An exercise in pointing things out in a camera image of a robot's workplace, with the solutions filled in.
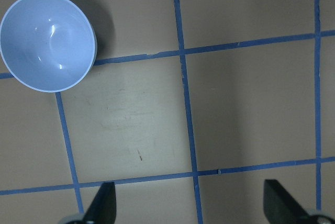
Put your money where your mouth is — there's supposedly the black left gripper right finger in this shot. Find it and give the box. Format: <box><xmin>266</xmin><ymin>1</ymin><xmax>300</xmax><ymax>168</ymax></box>
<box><xmin>263</xmin><ymin>180</ymin><xmax>314</xmax><ymax>224</ymax></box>

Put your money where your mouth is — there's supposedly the light blue bowl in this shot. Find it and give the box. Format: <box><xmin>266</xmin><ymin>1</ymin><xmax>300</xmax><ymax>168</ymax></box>
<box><xmin>1</xmin><ymin>0</ymin><xmax>97</xmax><ymax>93</ymax></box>

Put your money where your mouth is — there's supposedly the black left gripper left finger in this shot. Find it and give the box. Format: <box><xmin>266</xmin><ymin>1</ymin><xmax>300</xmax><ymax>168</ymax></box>
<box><xmin>82</xmin><ymin>182</ymin><xmax>116</xmax><ymax>224</ymax></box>

